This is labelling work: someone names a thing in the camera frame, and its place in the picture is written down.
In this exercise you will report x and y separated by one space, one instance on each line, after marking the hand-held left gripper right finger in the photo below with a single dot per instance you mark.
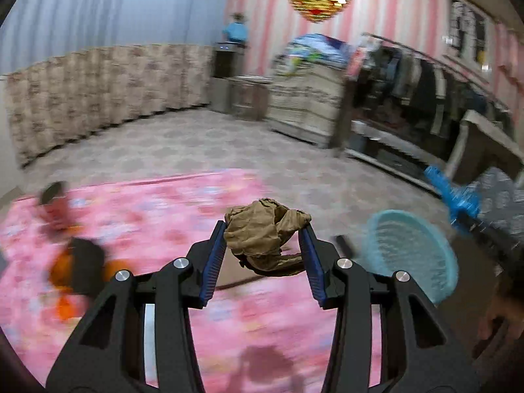
313 266

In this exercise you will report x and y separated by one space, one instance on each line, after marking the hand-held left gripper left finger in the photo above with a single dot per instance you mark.
215 262

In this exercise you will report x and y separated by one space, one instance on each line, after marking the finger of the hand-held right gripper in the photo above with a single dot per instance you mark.
454 196

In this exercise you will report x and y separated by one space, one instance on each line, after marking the brown paper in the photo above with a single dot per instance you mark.
258 233

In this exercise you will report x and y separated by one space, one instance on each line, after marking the teal plastic basket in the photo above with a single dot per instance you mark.
409 249

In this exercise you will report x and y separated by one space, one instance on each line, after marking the person's right forearm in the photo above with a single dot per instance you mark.
503 315

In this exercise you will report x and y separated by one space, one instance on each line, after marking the grey patterned cushion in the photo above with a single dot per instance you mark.
499 196

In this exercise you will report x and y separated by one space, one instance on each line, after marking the pink floral tablecloth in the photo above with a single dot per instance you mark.
163 213

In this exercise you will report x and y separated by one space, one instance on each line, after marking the low shelf with lace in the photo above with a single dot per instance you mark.
389 151

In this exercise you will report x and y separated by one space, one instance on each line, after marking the row of hanging clothes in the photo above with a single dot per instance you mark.
417 86

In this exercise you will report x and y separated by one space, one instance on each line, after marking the black wrapper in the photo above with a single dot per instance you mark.
86 266

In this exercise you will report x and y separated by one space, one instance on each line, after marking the metal clothes rack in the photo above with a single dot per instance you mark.
409 49

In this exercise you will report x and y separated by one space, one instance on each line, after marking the orange and black garment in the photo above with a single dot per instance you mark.
63 307

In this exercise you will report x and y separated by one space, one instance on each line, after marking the cabinet under patterned cloth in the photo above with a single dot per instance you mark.
307 102

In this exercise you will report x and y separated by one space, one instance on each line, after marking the red hanging tag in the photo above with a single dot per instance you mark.
360 57

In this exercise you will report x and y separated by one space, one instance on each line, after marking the small metal side table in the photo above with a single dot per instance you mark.
249 94

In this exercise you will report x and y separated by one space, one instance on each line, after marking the grey water dispenser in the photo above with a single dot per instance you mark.
225 73

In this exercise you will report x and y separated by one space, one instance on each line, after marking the pile of bedding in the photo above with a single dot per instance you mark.
319 49

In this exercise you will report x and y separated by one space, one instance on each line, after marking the blue and floral curtain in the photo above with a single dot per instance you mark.
102 82

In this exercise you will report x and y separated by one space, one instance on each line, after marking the blue cloth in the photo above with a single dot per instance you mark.
236 30

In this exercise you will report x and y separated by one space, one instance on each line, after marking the black window wall sticker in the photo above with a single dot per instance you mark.
466 28

